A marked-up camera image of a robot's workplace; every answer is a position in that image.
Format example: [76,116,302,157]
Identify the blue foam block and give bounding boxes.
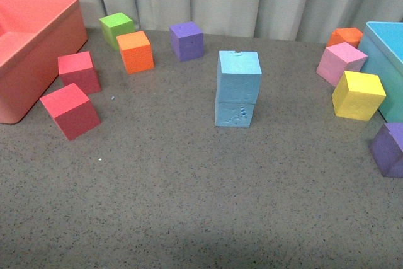
[215,101,254,127]
[216,50,262,105]

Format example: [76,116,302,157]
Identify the purple foam block rear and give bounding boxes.
[169,21,204,62]

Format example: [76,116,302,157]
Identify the purple foam block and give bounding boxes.
[369,123,402,178]
[169,21,204,62]

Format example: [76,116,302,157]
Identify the orange foam block left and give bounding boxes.
[116,31,154,74]

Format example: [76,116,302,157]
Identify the orange foam block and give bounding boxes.
[326,28,363,49]
[116,31,154,74]

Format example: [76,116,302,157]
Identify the green foam block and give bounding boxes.
[99,13,135,50]

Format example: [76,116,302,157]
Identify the red foam block front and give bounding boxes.
[40,83,101,140]

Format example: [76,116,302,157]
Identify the red foam block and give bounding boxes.
[57,51,101,94]
[40,83,101,140]

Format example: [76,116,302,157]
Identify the red foam block rear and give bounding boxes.
[57,51,101,94]

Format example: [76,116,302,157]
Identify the pink foam block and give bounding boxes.
[316,42,368,87]

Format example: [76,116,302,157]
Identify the yellow foam block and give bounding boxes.
[332,71,386,121]

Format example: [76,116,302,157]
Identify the orange foam block right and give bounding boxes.
[326,28,363,49]

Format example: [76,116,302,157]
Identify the red plastic bin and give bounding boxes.
[1,0,88,124]

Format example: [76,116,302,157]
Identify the purple foam block right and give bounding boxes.
[369,123,402,178]

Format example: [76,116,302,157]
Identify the light blue plastic bin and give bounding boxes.
[358,21,403,122]

